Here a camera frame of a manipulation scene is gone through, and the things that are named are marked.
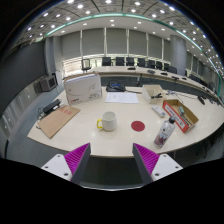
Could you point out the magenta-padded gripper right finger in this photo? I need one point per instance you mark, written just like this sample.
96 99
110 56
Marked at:
146 159

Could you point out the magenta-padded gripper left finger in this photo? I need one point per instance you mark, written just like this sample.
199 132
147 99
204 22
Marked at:
77 160

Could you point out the clear water bottle black cap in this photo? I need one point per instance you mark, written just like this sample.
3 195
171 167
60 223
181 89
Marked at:
164 135

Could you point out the flat round red coaster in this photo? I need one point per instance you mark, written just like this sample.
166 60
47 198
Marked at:
138 126

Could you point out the flat brown cardboard sheet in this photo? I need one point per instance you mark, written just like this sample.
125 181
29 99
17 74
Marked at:
58 120

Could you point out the open red-sided cardboard box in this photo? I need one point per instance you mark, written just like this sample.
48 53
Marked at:
173 116

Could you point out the grey-green tool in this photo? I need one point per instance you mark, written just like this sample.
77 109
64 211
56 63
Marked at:
182 110

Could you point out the black tool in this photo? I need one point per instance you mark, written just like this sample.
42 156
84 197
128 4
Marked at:
156 96

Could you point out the open white cardboard box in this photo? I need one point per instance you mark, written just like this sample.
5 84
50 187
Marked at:
148 95

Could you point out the white paper sheet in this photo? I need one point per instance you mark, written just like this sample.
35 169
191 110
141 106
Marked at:
121 97

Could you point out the white printed cardboard box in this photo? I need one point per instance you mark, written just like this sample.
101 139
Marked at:
82 90

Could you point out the black bag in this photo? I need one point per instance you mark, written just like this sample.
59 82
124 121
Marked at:
115 86

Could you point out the long curved conference desk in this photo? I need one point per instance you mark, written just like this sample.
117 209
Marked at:
140 71

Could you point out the ceiling lights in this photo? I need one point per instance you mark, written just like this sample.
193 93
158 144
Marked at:
135 10

